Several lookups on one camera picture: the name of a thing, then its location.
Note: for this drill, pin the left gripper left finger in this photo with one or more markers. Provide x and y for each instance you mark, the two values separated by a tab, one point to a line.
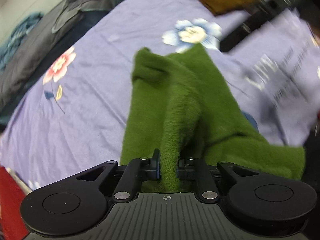
132	175

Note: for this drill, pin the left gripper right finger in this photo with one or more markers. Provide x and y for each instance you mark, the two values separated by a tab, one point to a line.
197	172

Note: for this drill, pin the green knit cardigan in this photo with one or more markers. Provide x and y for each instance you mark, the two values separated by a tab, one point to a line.
182	106

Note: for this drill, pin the purple floral bed sheet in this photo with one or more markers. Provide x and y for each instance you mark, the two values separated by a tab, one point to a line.
64	127

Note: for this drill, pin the white dotted folded garment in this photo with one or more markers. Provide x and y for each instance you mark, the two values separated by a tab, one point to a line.
22	185

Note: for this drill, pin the red knit sweater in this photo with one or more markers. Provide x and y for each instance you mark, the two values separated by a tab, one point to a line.
11	197

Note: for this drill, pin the blue bed skirt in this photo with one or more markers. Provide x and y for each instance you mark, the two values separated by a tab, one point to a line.
88	20

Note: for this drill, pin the grey blanket on far bed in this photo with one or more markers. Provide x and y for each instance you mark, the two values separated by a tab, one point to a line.
31	52

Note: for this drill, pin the blue duvet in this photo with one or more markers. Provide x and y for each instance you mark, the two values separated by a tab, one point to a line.
19	33

